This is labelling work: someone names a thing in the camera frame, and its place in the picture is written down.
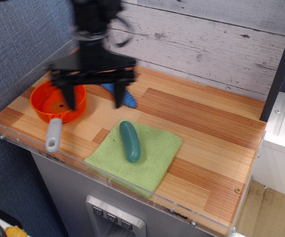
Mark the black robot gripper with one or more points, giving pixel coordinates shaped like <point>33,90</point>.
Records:
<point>92,64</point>

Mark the blue handled metal fork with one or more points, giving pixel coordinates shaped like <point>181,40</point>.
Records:
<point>128,99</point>

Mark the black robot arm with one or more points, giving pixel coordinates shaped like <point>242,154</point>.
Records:
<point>91,19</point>

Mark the yellow object at corner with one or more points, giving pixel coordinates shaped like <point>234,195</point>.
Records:
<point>15,231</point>

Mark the green toy cucumber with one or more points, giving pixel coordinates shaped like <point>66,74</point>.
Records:
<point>130,141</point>

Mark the green cloth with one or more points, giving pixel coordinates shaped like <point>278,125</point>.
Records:
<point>158,148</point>

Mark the silver control panel with buttons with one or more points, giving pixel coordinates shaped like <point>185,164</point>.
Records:
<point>110,221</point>

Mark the orange toy pan grey handle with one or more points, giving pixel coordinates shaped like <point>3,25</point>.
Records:
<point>49,103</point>

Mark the clear acrylic guard rail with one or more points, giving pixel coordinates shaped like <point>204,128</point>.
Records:
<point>210,93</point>

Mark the black vertical post right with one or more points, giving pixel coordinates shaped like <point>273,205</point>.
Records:
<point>274,90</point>

